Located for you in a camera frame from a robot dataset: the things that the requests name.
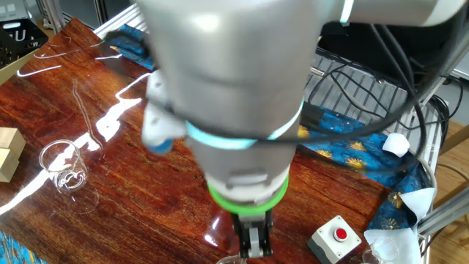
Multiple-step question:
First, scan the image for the small empty glass beaker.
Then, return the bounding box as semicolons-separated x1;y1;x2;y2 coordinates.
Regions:
347;254;372;264

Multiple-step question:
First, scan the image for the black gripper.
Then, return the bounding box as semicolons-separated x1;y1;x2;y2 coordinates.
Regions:
232;210;275;260

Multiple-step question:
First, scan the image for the aluminium frame post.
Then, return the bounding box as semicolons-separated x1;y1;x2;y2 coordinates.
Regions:
36;0;66;34
416;185;469;238
409;27;469;119

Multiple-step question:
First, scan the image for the glass beaker with water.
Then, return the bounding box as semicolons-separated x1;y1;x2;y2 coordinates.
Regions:
215;255;250;264

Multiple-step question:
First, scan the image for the glossy wood pattern mat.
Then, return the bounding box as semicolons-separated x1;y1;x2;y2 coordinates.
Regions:
0;17;393;264

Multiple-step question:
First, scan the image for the white crumpled paper piece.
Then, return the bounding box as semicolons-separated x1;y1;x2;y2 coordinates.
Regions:
382;132;411;158

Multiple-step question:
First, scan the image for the red button switch box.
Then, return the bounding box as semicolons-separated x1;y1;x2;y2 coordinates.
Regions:
306;214;363;264

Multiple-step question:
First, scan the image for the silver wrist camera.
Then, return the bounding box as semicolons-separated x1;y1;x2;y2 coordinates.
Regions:
141;69;188;155

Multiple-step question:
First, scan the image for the black plastic crate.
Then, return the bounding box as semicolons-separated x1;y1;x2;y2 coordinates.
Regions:
0;18;50;70

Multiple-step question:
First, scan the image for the grey table cable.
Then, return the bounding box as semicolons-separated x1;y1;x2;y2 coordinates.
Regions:
402;144;440;199

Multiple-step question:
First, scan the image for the light wooden block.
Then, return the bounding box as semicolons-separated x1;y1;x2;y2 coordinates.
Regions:
0;147;21;183
0;126;27;164

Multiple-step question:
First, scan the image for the blue starry tablecloth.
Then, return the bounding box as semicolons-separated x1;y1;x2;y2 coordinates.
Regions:
0;23;437;264

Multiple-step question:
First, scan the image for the black table cable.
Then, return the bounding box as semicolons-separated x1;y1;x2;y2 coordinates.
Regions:
328;69;465;133
309;60;385;106

